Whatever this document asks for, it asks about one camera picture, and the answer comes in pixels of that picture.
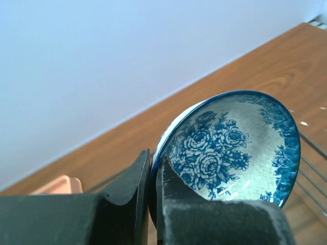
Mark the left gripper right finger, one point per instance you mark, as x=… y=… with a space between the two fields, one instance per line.
x=183 y=217

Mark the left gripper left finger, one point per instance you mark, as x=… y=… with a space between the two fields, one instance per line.
x=117 y=214

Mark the blue floral small bowl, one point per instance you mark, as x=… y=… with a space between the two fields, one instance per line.
x=241 y=144

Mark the pink plastic tray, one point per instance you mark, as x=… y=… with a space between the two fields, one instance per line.
x=61 y=185

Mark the black wire dish rack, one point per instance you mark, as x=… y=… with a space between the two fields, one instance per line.
x=310 y=184

